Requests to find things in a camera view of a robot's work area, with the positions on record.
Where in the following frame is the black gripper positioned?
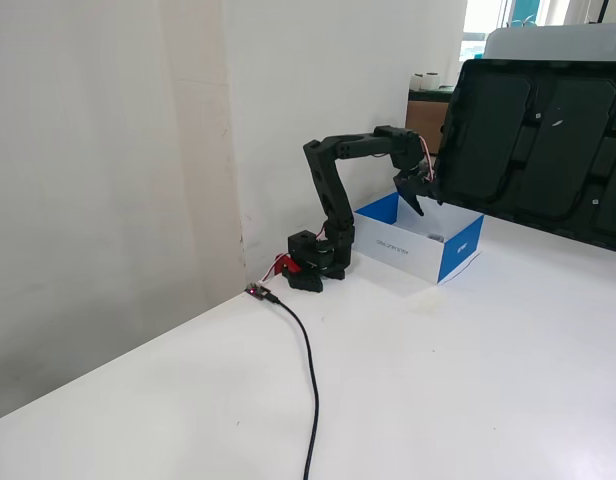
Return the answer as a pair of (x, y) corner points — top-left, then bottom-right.
(391, 149), (445, 218)

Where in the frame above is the white red servo wire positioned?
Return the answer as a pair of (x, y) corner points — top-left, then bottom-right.
(416, 135), (438, 182)

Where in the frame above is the white appliance housing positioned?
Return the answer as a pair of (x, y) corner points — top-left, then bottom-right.
(483, 21), (616, 64)

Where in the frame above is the red table clamp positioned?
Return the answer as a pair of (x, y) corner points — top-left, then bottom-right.
(271, 253), (303, 277)

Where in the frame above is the brown cardboard box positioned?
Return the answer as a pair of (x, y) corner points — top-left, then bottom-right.
(404, 100), (451, 156)

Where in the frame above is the blue and white box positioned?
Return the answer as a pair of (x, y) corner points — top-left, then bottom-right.
(353, 191), (485, 286)

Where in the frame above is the large black plastic tray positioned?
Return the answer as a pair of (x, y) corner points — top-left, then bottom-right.
(427, 58), (616, 256)

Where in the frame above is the black power cable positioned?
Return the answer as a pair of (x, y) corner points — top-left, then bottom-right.
(264, 291), (321, 480)

